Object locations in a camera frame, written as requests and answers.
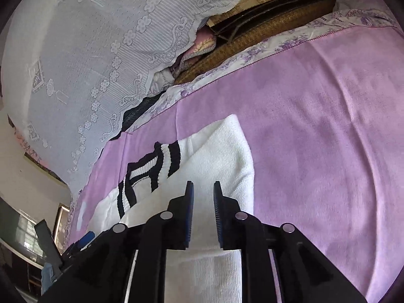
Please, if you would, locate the pink floral pillow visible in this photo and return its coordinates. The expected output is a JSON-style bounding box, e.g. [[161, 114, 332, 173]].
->
[[170, 25, 216, 79]]

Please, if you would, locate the blue and orange clothes pile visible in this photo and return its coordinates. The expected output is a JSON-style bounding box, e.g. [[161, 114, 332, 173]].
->
[[41, 263, 55, 295]]

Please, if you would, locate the gold framed picture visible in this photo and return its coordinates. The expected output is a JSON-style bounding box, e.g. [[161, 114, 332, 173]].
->
[[53, 204, 70, 254]]

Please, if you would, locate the woven bamboo mat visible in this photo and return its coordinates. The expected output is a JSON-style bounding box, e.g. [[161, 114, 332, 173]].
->
[[175, 0, 336, 85]]

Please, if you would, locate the black mesh fabric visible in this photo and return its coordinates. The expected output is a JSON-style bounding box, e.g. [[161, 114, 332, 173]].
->
[[111, 91, 164, 141]]

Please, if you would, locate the white black-striped knit sweater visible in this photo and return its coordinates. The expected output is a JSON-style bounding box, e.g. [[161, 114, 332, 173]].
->
[[87, 115, 254, 302]]

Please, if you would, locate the white lace cover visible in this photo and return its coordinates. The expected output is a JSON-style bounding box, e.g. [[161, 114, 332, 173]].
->
[[1, 0, 239, 194]]

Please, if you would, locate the purple bed sheet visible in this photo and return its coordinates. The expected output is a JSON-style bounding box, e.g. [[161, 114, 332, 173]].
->
[[67, 0, 404, 303]]

